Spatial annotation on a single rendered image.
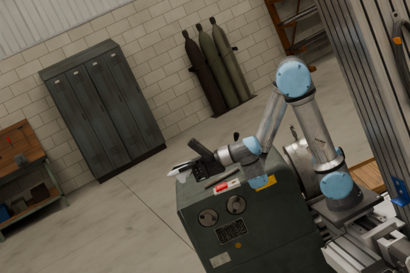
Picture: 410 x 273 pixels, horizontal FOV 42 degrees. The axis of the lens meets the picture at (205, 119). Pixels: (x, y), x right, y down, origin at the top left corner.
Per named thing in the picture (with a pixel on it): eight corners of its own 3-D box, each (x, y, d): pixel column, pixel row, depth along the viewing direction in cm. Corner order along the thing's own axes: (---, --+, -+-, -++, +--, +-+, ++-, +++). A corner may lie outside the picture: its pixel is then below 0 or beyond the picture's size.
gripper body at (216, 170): (194, 183, 200) (224, 173, 197) (186, 162, 199) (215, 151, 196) (198, 178, 207) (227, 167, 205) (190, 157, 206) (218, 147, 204)
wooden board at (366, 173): (357, 203, 270) (354, 196, 269) (335, 180, 305) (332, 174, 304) (412, 179, 269) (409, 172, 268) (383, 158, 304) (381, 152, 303)
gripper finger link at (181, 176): (172, 189, 199) (194, 179, 199) (166, 174, 198) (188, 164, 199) (171, 187, 202) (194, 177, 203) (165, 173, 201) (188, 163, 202)
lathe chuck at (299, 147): (319, 204, 269) (295, 149, 265) (305, 189, 300) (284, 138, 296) (335, 197, 269) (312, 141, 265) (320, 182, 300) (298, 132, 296)
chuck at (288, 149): (313, 207, 269) (288, 152, 265) (300, 191, 301) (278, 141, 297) (319, 204, 269) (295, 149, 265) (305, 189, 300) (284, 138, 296)
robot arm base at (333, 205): (370, 197, 208) (362, 176, 206) (338, 215, 206) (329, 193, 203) (352, 187, 222) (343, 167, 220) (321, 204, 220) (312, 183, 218)
